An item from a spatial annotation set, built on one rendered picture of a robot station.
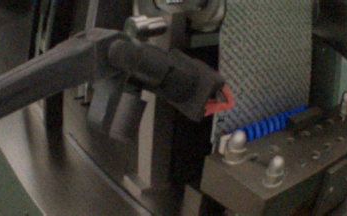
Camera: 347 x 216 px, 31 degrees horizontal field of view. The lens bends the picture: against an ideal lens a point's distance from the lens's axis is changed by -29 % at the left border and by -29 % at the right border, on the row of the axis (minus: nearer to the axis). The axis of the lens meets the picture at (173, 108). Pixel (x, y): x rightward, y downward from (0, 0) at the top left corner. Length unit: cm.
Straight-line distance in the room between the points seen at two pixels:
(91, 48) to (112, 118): 12
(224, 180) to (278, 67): 22
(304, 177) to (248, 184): 10
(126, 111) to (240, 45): 21
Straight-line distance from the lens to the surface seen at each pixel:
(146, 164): 126
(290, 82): 126
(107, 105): 101
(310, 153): 116
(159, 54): 104
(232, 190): 110
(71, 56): 94
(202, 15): 112
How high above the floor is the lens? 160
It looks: 27 degrees down
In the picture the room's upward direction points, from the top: 5 degrees clockwise
